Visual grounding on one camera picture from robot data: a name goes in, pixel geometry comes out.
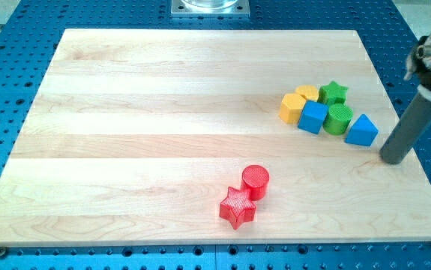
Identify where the blue perforated metal table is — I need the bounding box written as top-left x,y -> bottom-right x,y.
0,0 -> 431,269

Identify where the red cylinder block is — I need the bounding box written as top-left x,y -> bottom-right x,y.
241,164 -> 270,201

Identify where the blue cube block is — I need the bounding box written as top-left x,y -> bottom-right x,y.
298,100 -> 328,134

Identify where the red star block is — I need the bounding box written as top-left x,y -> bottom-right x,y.
219,187 -> 256,230

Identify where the blue triangle block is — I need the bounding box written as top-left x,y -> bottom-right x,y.
345,114 -> 379,146

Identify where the yellow hexagon block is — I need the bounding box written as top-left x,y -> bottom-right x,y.
279,93 -> 307,124

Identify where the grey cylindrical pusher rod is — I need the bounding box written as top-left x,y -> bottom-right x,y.
379,85 -> 431,164

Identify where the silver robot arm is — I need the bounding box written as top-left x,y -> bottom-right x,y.
379,32 -> 431,164

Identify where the yellow cylinder block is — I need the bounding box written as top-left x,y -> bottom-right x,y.
295,85 -> 319,101

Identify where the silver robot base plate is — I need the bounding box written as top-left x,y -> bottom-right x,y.
170,0 -> 250,17

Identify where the green cylinder block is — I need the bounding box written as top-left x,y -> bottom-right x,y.
323,103 -> 354,135

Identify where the light wooden board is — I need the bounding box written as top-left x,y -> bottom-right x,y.
0,29 -> 431,247

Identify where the green star block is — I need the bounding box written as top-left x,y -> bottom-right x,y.
317,81 -> 349,106

